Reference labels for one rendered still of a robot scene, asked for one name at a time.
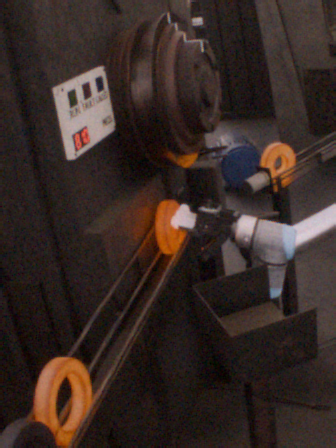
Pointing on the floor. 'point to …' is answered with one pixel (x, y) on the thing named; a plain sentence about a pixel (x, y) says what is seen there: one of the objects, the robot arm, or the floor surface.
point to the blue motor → (237, 159)
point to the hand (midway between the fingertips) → (169, 221)
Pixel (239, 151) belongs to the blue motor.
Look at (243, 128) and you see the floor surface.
